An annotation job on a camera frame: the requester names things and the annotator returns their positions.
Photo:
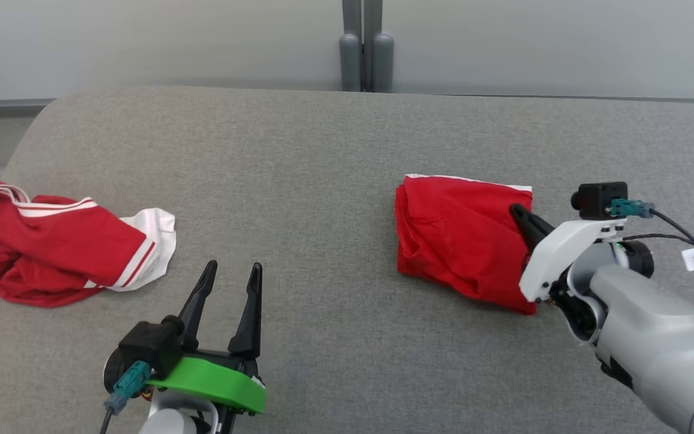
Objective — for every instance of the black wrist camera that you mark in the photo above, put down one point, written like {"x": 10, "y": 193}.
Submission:
{"x": 597, "y": 200}
{"x": 148, "y": 346}

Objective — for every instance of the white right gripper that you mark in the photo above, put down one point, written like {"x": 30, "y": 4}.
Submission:
{"x": 558, "y": 253}

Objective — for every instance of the red shirt with white trim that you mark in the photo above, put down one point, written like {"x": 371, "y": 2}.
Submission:
{"x": 455, "y": 241}

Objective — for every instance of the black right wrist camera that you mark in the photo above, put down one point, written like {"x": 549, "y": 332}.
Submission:
{"x": 597, "y": 200}

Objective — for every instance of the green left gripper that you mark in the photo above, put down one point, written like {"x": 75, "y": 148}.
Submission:
{"x": 214, "y": 380}

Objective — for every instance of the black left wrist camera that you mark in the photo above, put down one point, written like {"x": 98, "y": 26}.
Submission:
{"x": 148, "y": 346}

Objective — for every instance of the grey cylindrical post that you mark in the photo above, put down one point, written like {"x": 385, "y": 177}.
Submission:
{"x": 350, "y": 63}
{"x": 383, "y": 63}

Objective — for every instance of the grey vertical partition frame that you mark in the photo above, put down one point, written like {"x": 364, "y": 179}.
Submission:
{"x": 362, "y": 18}

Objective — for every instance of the red shirt with white sleeves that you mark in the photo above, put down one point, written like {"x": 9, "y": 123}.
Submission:
{"x": 52, "y": 253}

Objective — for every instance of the grey fabric sofa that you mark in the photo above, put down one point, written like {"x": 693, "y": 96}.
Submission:
{"x": 323, "y": 181}

